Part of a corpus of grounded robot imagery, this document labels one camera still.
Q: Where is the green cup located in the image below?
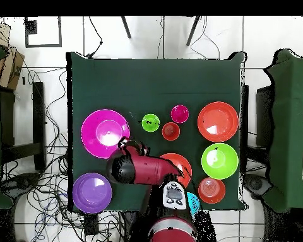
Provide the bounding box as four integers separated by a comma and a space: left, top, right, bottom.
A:
141, 113, 161, 133

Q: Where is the orange cup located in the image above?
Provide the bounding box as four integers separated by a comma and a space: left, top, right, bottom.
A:
162, 122, 181, 141

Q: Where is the large pink bowl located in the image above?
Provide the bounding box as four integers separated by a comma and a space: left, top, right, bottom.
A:
80, 108, 131, 159

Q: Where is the wide orange bowl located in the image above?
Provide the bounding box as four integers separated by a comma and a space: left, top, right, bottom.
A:
197, 101, 240, 143
160, 153, 193, 188

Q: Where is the crimson red cup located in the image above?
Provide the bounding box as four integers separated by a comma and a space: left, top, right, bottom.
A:
170, 105, 190, 124

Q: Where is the purple bowl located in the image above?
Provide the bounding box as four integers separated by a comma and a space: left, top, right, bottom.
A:
72, 172, 113, 214

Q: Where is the small blue bowl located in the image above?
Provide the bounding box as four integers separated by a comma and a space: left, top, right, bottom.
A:
186, 192, 201, 215

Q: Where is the dark green tablecloth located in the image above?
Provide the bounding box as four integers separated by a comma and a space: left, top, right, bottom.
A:
66, 51, 246, 212

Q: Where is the black power box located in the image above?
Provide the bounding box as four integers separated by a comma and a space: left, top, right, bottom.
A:
83, 211, 100, 236

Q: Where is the small deep orange bowl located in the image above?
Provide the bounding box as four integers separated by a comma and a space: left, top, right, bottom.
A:
198, 176, 226, 204

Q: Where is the green bowl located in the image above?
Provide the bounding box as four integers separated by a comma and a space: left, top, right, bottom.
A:
201, 142, 239, 180

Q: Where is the cardboard box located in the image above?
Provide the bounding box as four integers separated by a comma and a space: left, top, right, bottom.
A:
0, 20, 25, 91

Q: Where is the tangle of black cables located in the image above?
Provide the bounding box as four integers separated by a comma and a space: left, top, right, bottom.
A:
0, 67, 124, 242

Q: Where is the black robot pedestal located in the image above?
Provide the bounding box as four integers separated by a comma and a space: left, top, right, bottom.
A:
122, 210, 152, 242

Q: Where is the black stand frame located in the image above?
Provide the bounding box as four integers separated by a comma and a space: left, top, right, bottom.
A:
254, 85, 275, 149
0, 81, 47, 172

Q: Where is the black cable with plug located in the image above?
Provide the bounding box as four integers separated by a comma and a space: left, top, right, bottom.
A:
85, 16, 104, 59

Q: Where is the black camera tripod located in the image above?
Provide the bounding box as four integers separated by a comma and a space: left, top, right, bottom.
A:
120, 16, 202, 47

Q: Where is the grey pedestal leg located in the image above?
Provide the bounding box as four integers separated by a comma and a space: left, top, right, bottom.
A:
243, 173, 272, 200
1, 172, 42, 200

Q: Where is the black square floor frame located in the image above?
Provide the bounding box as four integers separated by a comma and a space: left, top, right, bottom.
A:
24, 16, 62, 48

